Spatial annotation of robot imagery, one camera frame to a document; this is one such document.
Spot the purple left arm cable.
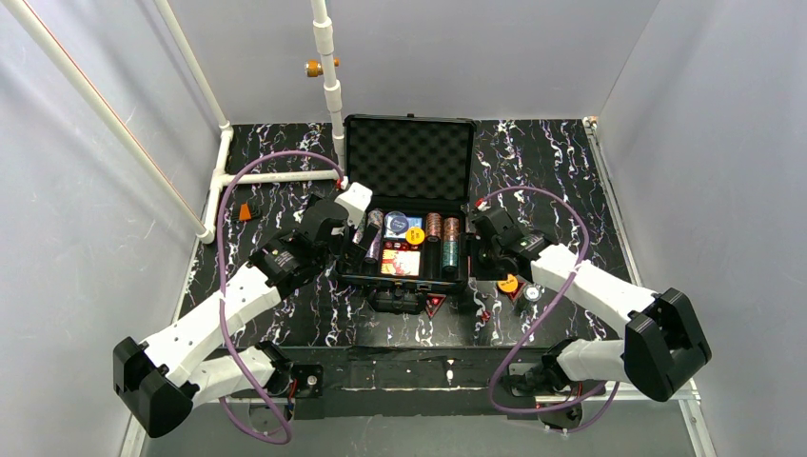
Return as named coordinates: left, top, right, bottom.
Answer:
left=216, top=149, right=346, bottom=446

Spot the black poker set case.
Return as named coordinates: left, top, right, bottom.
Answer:
left=336, top=114, right=477, bottom=314

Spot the black red all-in triangle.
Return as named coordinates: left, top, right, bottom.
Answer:
left=424, top=293, right=447, bottom=319

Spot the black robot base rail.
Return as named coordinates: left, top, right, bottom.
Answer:
left=160, top=343, right=651, bottom=421

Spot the orange black small clip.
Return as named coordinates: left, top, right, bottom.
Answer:
left=231, top=203, right=263, bottom=223

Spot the white dealer chip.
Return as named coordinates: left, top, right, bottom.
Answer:
left=522, top=286, right=541, bottom=302

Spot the orange black chip stack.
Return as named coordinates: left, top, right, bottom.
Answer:
left=425, top=212, right=443, bottom=243

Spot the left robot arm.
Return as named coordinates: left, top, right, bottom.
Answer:
left=112, top=183, right=373, bottom=438

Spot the blue orange purple chip stack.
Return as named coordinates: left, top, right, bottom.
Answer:
left=364, top=209, right=384, bottom=264

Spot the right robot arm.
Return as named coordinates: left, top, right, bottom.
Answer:
left=471, top=203, right=713, bottom=402

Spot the yellow big blind button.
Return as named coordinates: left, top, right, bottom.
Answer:
left=405, top=227, right=425, bottom=246

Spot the red playing card deck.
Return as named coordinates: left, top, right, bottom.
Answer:
left=380, top=249, right=422, bottom=277

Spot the white pvc pipe frame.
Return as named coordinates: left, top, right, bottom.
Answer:
left=1, top=1, right=346, bottom=244

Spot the blue playing card deck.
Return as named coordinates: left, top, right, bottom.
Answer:
left=384, top=216, right=423, bottom=240

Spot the orange knob on pipe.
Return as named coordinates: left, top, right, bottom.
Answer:
left=305, top=60, right=324, bottom=78

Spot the red dice row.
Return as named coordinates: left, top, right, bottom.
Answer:
left=384, top=241, right=421, bottom=251

